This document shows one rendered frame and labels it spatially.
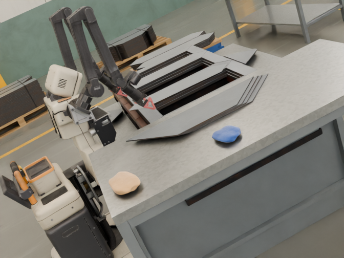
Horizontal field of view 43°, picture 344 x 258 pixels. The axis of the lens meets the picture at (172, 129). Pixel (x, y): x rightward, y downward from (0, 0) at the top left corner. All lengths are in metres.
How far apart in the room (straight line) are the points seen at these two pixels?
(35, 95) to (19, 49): 2.77
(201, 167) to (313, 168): 1.15
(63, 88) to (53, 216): 0.67
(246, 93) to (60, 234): 1.23
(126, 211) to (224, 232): 1.06
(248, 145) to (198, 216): 0.87
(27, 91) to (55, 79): 4.51
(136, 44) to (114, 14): 2.73
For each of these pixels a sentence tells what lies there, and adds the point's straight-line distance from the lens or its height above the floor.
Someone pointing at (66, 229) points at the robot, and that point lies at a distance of 2.44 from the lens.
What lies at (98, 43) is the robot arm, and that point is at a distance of 2.26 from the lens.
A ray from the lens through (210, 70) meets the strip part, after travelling 3.00.
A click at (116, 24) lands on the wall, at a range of 10.01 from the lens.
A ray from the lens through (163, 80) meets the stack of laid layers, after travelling 3.28.
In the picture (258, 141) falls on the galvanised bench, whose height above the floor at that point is 1.05.
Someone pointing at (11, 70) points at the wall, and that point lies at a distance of 9.57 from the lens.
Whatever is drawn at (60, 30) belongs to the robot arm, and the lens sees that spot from 2.65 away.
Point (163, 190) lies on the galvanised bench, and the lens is 1.53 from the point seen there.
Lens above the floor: 1.84
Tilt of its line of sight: 24 degrees down
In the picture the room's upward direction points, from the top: 23 degrees counter-clockwise
